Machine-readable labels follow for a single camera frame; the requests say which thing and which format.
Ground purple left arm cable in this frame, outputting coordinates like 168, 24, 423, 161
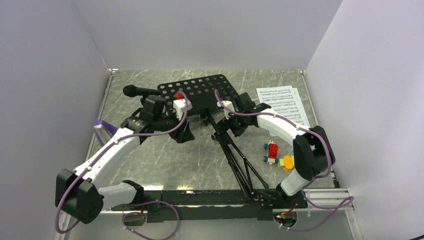
54, 91, 190, 240

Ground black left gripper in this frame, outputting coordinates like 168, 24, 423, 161
153, 107, 195, 143

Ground sheet music page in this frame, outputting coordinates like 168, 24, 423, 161
267, 89, 312, 137
256, 85, 294, 100

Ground black desktop microphone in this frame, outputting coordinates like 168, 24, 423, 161
122, 84, 161, 106

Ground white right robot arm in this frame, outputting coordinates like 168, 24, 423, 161
214, 90, 335, 208

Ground red toy block car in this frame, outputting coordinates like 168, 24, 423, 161
263, 141, 279, 165

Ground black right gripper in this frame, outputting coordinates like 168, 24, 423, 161
215, 110, 248, 146

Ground aluminium frame rail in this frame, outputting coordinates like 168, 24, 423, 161
55, 186, 354, 231

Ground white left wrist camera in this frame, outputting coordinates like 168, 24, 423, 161
173, 92, 192, 121

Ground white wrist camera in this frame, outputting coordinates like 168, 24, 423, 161
173, 92, 192, 121
217, 100, 235, 120

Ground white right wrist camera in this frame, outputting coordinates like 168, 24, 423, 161
217, 100, 235, 120

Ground green orange toy block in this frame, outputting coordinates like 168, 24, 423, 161
277, 155, 295, 172

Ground black tripod music stand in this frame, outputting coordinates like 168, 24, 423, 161
157, 74, 269, 197

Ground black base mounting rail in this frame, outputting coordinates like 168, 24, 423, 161
112, 188, 308, 223

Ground purple metronome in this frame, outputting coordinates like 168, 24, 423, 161
93, 120, 118, 146

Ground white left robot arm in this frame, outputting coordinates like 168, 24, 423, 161
55, 91, 194, 224

